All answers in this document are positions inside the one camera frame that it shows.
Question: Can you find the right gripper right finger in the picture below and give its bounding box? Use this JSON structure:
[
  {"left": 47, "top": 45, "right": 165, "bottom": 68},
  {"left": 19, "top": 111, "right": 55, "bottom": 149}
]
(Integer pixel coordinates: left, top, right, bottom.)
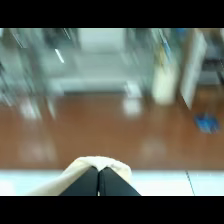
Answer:
[{"left": 98, "top": 166, "right": 142, "bottom": 197}]

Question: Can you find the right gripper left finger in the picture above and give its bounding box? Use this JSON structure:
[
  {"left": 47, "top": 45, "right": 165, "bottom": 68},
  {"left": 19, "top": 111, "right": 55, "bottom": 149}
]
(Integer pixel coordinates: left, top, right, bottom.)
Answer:
[{"left": 59, "top": 166, "right": 100, "bottom": 197}]

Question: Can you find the blue object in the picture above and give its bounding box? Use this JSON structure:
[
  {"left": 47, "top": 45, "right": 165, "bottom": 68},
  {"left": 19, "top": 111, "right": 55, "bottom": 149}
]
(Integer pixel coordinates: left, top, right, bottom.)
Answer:
[{"left": 194, "top": 112, "right": 222, "bottom": 135}]

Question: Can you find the pale yellow T-shirt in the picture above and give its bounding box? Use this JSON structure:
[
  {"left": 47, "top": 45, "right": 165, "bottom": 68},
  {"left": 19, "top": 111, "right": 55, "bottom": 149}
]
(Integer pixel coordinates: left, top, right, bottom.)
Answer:
[{"left": 27, "top": 155, "right": 134, "bottom": 197}]

